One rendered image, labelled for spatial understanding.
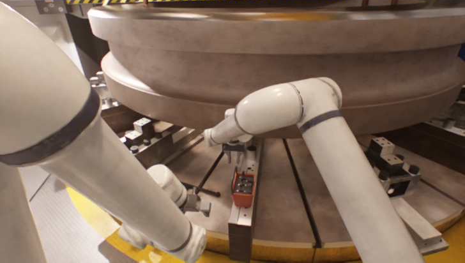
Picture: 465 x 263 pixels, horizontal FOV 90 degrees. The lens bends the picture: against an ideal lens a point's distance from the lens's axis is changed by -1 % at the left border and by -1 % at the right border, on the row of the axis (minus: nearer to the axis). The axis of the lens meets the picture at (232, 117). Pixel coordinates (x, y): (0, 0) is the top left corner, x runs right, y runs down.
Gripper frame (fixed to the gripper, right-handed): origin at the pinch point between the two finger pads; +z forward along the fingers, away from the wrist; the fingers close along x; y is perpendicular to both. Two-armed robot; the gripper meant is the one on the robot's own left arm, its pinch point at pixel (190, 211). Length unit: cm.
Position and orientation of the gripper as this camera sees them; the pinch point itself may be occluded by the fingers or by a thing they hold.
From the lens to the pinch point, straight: 103.0
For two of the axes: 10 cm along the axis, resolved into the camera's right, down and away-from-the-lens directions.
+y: 0.8, -7.8, 6.2
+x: -9.8, 0.5, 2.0
